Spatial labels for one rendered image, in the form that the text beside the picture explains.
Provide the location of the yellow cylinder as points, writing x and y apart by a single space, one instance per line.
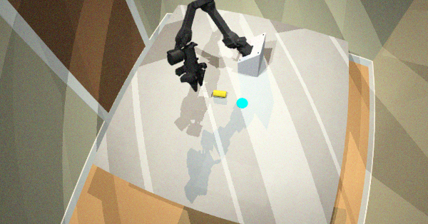
219 93

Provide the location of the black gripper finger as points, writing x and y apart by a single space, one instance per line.
200 76
194 84

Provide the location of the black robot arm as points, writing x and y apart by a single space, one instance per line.
230 39

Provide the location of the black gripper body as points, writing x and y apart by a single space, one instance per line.
193 67

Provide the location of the cyan circle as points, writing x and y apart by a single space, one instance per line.
242 103

